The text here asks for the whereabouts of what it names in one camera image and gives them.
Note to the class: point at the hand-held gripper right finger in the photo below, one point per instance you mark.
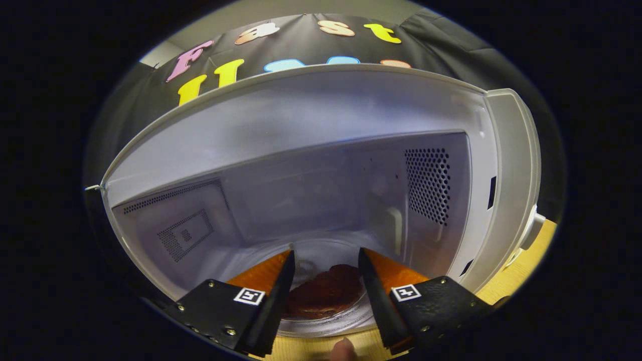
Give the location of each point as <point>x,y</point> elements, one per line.
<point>383,311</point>

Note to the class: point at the white toaster oven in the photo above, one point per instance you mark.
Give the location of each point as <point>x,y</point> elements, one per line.
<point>301,125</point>

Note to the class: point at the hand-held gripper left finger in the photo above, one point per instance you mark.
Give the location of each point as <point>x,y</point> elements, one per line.
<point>273,311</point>

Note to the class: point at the red meat slice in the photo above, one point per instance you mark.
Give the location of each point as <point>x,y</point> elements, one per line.
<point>326,293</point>

